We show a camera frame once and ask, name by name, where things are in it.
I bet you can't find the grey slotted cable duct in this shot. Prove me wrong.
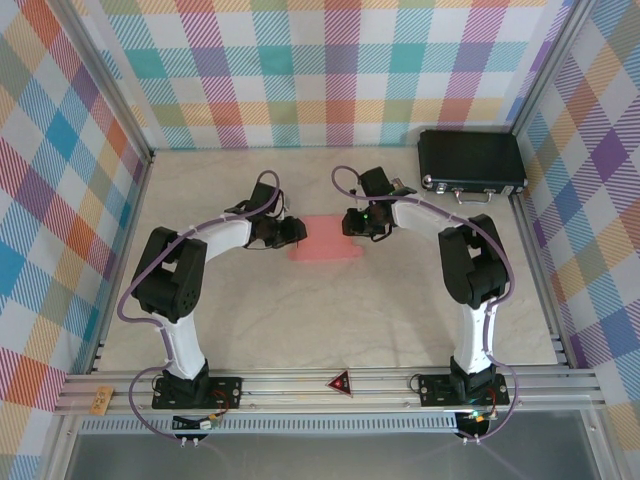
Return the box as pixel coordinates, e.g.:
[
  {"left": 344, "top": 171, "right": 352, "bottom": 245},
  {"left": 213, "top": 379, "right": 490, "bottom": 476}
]
[{"left": 78, "top": 412, "right": 462, "bottom": 435}]

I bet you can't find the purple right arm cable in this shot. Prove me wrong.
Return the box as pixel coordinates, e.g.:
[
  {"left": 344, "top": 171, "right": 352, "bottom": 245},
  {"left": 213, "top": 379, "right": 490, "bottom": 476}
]
[{"left": 331, "top": 165, "right": 522, "bottom": 444}]

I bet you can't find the aluminium frame post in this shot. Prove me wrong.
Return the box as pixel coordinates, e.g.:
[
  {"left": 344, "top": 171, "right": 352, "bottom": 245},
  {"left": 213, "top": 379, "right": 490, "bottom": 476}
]
[
  {"left": 47, "top": 0, "right": 156, "bottom": 164},
  {"left": 505, "top": 0, "right": 604, "bottom": 137}
]

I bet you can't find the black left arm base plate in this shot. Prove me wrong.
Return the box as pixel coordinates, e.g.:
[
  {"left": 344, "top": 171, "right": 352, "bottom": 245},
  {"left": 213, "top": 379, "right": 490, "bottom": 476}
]
[{"left": 152, "top": 374, "right": 245, "bottom": 411}]

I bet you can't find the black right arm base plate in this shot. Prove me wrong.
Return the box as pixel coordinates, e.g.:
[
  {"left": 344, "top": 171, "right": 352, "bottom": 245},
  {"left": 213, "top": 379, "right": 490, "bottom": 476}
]
[{"left": 417, "top": 373, "right": 511, "bottom": 407}]

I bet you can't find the aluminium side rail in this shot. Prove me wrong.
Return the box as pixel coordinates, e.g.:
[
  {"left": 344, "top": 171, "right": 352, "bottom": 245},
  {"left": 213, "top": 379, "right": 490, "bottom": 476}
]
[
  {"left": 508, "top": 192, "right": 576, "bottom": 371},
  {"left": 82, "top": 149, "right": 157, "bottom": 376}
]

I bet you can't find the black carrying case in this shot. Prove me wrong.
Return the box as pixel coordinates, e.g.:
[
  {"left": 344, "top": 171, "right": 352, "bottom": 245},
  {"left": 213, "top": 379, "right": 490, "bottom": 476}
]
[{"left": 417, "top": 129, "right": 530, "bottom": 206}]

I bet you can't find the grey metal panel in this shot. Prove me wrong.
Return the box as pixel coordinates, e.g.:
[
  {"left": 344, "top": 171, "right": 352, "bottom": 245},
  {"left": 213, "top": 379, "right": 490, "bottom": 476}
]
[{"left": 62, "top": 432, "right": 609, "bottom": 480}]

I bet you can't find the red triangular warning light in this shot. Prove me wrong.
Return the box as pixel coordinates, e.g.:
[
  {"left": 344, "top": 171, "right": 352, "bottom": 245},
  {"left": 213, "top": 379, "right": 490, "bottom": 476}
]
[{"left": 327, "top": 369, "right": 355, "bottom": 399}]

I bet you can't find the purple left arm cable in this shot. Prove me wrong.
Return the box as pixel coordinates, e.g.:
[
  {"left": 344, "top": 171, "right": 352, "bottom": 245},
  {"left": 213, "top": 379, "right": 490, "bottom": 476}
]
[{"left": 115, "top": 169, "right": 284, "bottom": 444}]

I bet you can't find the aluminium front rail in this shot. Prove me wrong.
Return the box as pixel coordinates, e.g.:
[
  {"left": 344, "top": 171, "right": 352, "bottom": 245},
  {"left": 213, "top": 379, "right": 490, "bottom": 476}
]
[{"left": 53, "top": 368, "right": 607, "bottom": 417}]

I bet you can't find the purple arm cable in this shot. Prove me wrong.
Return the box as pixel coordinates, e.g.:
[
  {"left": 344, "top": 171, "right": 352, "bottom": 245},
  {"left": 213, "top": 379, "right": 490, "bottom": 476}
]
[
  {"left": 331, "top": 165, "right": 522, "bottom": 444},
  {"left": 115, "top": 169, "right": 284, "bottom": 444}
]

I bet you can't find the small wooden tag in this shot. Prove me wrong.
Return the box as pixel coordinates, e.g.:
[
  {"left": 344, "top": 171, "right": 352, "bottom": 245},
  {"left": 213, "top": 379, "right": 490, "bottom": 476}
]
[{"left": 89, "top": 385, "right": 115, "bottom": 416}]

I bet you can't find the pink paper box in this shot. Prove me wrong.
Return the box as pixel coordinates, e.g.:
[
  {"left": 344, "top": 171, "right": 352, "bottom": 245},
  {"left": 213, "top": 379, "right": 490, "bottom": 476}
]
[{"left": 287, "top": 214, "right": 366, "bottom": 264}]

